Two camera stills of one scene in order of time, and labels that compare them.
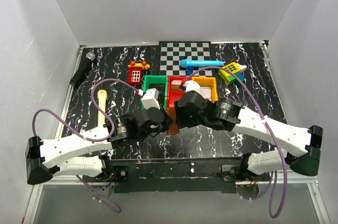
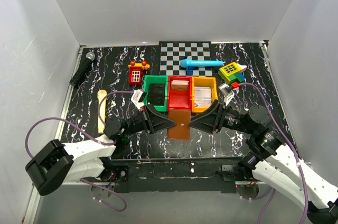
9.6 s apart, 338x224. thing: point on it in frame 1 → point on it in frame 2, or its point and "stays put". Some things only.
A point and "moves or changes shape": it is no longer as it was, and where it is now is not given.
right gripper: [186, 123] → [210, 120]
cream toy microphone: [102, 95] stays put
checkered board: [171, 53] stays put
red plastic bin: [174, 95] stays put
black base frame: [168, 175] stays put
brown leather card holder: [174, 128] moves or changes shape
